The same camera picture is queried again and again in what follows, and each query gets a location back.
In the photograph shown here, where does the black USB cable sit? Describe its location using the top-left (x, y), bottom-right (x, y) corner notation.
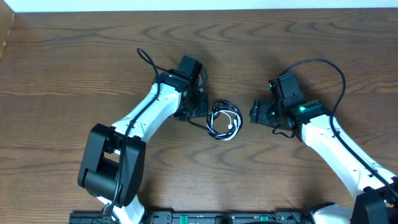
top-left (170, 99), bottom-right (244, 140)

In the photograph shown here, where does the white USB cable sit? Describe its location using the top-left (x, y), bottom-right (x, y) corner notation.
top-left (207, 104), bottom-right (243, 141)

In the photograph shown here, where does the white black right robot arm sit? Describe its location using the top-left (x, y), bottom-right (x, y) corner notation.
top-left (249, 73), bottom-right (397, 223)

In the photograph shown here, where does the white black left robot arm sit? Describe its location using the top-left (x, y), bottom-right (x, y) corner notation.
top-left (78, 55), bottom-right (208, 223)

